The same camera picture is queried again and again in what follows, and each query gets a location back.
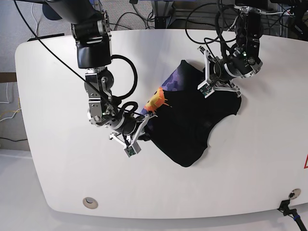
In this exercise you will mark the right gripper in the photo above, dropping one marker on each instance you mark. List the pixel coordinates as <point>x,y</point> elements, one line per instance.
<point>128,129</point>

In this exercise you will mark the aluminium frame column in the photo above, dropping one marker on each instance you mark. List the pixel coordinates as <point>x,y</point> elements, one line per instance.
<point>163,12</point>

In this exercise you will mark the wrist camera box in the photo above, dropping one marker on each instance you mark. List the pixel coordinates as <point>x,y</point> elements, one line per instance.
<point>205,89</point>
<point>132,149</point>

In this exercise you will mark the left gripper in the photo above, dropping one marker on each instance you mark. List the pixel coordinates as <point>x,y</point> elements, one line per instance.
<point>214,72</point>

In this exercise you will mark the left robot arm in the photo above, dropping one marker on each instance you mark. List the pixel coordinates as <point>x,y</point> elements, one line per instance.
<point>224,63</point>

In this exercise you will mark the dark round stand base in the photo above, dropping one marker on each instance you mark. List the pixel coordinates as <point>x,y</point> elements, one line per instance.
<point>49,13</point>

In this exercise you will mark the table cable grommet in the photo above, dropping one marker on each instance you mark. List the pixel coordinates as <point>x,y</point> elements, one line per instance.
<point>90,203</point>
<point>294,193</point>

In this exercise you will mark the black clamp with cable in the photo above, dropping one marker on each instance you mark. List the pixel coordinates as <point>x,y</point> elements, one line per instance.
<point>286,211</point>

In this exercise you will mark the right table cable grommet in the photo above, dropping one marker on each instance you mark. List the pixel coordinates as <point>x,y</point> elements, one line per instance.
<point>294,193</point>

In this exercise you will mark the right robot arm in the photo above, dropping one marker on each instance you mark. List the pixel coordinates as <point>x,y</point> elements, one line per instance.
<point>91,30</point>

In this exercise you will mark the left table cable grommet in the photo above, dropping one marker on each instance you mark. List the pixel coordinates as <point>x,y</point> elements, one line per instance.
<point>90,203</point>

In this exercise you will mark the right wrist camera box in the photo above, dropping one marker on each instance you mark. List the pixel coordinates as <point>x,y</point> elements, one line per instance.
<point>132,149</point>

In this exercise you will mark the red warning triangle sticker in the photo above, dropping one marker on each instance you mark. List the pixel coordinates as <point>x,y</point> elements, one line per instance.
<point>306,163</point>

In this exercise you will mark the black T-shirt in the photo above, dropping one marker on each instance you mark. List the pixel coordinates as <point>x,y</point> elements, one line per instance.
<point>185,118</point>

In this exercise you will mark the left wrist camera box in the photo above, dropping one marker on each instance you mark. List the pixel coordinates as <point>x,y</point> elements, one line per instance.
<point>205,89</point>

